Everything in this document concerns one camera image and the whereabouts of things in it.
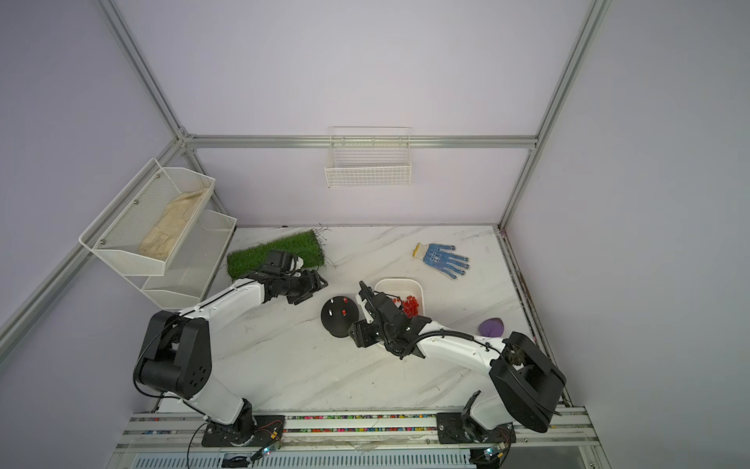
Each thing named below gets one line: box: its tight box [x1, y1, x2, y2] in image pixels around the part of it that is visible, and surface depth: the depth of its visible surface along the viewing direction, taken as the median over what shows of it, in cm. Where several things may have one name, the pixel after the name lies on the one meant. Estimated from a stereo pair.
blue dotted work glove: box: [412, 242, 470, 280], surface depth 113 cm
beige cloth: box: [138, 187, 209, 261], surface depth 81 cm
